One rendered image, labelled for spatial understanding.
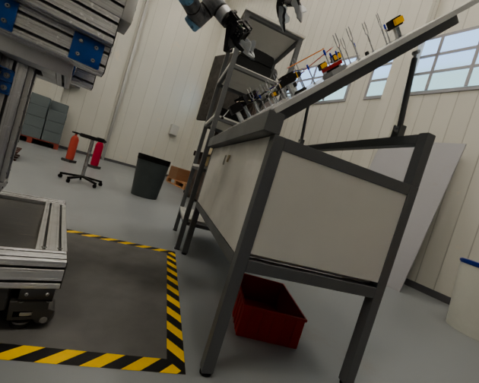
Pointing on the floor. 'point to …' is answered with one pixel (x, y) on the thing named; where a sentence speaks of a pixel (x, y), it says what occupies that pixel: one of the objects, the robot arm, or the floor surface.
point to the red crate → (268, 312)
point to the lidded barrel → (474, 302)
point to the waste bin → (149, 176)
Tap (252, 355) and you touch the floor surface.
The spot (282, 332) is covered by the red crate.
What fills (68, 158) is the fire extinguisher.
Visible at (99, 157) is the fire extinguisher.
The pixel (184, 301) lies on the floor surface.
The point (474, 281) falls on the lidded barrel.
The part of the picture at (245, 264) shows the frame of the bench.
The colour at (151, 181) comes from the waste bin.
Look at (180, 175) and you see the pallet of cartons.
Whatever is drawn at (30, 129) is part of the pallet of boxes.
